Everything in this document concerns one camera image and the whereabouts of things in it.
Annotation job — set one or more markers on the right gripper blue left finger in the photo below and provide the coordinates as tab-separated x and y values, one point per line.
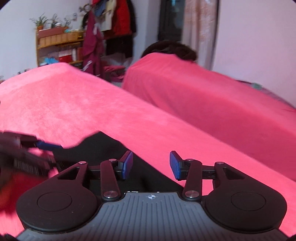
112	169

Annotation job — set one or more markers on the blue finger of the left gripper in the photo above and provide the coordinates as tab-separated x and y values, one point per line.
42	145

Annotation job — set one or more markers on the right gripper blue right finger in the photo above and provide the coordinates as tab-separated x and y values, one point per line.
189	170

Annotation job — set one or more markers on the pink foreground bed cover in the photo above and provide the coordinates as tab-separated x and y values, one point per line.
63	105

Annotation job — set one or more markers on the pink background bed cover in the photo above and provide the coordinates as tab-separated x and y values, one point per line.
231	111

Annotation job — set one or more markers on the wooden shelf with items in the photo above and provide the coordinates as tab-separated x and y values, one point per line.
59	45

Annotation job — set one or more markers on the small green tag on bed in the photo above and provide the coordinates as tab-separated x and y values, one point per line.
256	86

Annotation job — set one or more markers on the potted green plant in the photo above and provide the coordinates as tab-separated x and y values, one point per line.
40	22

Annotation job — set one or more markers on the dark brown garment on bed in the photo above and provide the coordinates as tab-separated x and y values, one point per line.
171	47

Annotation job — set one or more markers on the hanging clothes on rack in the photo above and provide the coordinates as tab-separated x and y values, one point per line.
110	27

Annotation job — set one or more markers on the beige patterned curtain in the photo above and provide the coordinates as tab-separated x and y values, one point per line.
200	28

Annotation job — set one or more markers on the dark window frame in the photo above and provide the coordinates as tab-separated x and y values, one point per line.
171	20

